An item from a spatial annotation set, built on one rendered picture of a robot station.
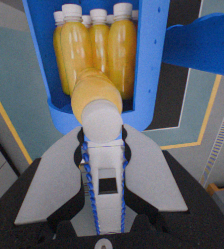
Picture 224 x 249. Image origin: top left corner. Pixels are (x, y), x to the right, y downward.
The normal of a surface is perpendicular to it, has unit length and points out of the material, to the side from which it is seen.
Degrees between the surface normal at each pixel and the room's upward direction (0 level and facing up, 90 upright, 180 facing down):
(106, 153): 0
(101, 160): 0
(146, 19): 30
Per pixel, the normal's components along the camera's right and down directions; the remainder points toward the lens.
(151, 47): 0.65, 0.37
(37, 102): 0.07, 0.50
